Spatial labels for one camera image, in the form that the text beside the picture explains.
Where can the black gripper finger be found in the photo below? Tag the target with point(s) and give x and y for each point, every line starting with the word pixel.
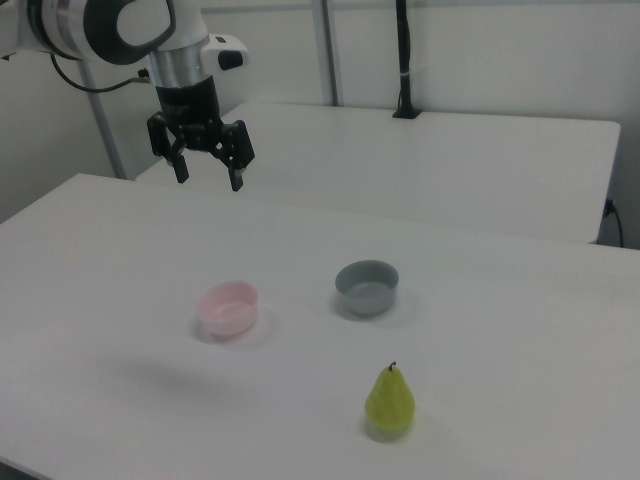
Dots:
pixel 239 150
pixel 165 145

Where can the wide grey metal frame post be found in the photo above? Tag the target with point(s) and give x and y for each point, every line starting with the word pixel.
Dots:
pixel 331 50

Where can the black pole stand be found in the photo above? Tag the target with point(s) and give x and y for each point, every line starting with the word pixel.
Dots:
pixel 404 60

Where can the grey plastic bowl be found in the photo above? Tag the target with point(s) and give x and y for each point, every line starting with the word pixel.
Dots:
pixel 367 289

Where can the pink plastic bowl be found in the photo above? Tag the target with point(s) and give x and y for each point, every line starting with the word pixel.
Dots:
pixel 229 309

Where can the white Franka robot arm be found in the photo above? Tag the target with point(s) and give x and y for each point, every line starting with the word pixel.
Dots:
pixel 65 25

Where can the slim grey metal frame post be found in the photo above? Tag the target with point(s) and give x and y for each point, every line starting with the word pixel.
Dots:
pixel 106 130

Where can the green pear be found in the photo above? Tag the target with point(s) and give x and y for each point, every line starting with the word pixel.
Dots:
pixel 391 406

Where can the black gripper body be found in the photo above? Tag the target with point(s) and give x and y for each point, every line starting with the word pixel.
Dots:
pixel 189 107

